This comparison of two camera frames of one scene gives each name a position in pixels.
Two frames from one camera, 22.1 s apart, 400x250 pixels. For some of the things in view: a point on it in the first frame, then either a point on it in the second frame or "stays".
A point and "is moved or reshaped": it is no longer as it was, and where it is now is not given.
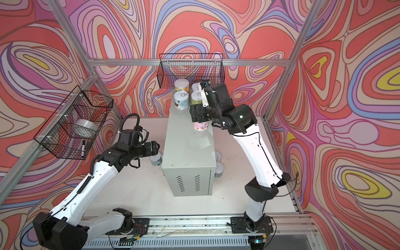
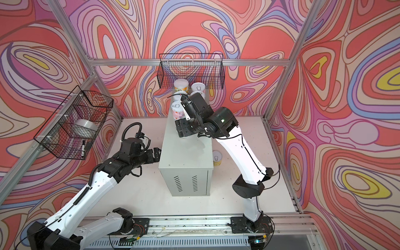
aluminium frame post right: (315, 10) stays
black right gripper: (198, 109) -> (182, 126)
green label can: (181, 84) stays
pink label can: (196, 86) stays
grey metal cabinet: (189, 160) stays
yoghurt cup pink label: (200, 126) is moved or reshaped
